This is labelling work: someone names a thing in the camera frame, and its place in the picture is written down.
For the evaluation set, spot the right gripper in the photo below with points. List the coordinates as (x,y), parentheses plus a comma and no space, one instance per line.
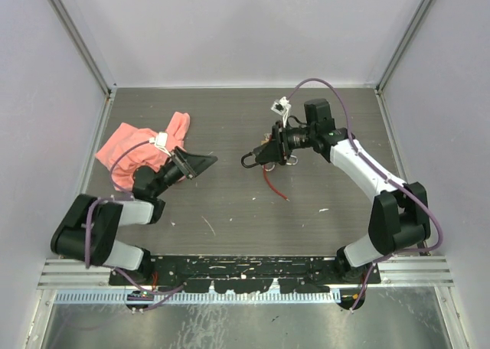
(276,148)

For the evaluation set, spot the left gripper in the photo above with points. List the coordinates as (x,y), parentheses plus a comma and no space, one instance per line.
(194,164)

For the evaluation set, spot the black padlock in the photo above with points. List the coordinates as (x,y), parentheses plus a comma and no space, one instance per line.
(248,161)

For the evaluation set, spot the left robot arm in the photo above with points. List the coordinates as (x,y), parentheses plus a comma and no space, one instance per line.
(87,232)

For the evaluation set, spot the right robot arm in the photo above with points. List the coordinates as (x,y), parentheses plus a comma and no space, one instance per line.
(397,219)

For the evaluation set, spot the large brass padlock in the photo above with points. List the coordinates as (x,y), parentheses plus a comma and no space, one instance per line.
(269,166)

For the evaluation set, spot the small brass padlock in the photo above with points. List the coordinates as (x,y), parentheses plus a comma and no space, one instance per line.
(292,161)

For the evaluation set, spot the pink cloth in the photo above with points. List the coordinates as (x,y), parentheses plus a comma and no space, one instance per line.
(130,148)

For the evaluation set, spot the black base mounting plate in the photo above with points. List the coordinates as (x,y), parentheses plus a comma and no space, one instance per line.
(241,274)

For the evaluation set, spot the red cable seal lock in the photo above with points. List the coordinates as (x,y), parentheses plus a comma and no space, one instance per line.
(278,183)

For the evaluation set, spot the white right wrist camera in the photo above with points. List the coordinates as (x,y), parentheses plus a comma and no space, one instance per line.
(282,108)

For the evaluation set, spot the slotted cable duct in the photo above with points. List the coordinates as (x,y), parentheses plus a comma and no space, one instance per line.
(114,297)

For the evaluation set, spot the aluminium frame rail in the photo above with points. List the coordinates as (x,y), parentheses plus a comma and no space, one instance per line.
(401,271)

